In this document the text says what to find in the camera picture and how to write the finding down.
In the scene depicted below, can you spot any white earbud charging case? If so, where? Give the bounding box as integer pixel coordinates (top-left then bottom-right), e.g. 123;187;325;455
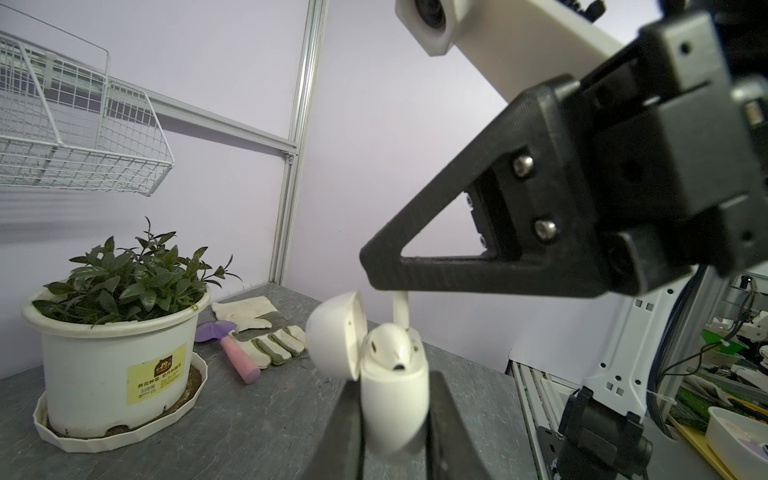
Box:
305;291;430;462

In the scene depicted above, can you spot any purple pink garden trowel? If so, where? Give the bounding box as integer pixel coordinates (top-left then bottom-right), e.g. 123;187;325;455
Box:
194;320;261;385

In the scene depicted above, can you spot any white earbud one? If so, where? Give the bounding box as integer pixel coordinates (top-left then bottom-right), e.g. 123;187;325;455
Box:
365;323;414;371
393;291;410;330

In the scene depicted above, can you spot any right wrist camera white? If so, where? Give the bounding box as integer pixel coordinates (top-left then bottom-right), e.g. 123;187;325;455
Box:
395;1;622;102

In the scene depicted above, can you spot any potted green plant white pot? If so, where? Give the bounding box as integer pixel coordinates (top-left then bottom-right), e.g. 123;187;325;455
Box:
22;226;235;440

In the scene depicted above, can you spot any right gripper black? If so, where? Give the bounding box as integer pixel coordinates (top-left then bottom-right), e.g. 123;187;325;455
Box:
569;8;767;294

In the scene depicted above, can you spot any long white wire basket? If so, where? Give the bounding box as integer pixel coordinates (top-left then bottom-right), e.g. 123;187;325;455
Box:
1;4;175;196

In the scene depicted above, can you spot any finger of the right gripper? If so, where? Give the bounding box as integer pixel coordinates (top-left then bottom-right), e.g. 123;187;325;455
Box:
359;75;612;298

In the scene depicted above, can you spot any white plant saucer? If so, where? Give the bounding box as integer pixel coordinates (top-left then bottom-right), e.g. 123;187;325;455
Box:
32;351;209;454

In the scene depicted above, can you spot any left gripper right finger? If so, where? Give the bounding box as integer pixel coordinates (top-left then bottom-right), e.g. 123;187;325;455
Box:
425;371;491;480

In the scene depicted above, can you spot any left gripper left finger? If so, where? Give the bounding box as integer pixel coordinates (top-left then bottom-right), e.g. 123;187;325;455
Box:
301;381;365;480

